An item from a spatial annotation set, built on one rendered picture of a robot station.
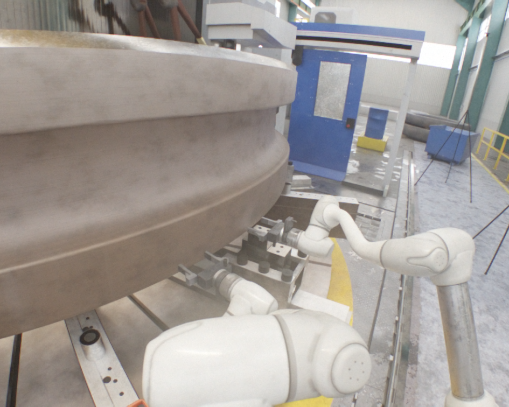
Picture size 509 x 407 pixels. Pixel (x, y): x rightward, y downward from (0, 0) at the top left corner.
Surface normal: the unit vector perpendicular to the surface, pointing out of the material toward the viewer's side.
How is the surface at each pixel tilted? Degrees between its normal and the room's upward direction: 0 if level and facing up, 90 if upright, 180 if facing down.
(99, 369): 0
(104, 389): 0
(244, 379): 51
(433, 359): 0
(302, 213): 90
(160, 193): 61
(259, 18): 90
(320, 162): 90
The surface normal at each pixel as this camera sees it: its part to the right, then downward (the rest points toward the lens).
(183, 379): -0.07, -0.36
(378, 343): 0.08, -0.90
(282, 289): -0.44, 0.35
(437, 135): -0.74, 0.23
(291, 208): -0.07, 0.42
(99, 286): 0.66, 0.37
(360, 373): 0.37, -0.15
